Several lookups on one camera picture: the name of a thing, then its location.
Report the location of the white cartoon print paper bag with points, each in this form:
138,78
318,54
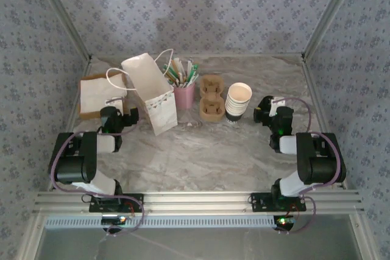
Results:
146,80

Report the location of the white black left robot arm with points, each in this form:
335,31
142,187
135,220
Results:
76,162

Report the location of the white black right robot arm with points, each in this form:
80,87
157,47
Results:
320,165

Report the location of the paper coffee cup stack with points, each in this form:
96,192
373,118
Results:
234,111

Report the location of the brown cardboard napkin tray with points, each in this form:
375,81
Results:
90,115

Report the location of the white paper napkin stack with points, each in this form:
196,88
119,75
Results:
94,95

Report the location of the pink straw holder cup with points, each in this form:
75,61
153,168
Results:
184,98

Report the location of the wooden stirrer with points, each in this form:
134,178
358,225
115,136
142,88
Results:
176,66

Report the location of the small circuit board with LED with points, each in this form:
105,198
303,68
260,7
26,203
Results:
112,219
285,221

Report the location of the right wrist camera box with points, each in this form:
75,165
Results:
278,104

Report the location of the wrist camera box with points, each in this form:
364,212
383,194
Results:
278,104
114,100

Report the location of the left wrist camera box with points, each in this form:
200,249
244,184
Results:
114,100

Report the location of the aluminium table back rail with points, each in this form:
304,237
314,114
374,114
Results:
274,56

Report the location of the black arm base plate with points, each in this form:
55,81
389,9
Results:
138,198
259,203

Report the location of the aluminium frame post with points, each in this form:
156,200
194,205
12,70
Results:
64,13
329,13

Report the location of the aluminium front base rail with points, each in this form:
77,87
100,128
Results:
198,202

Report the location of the aluminium frame leg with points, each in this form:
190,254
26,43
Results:
32,238
362,238

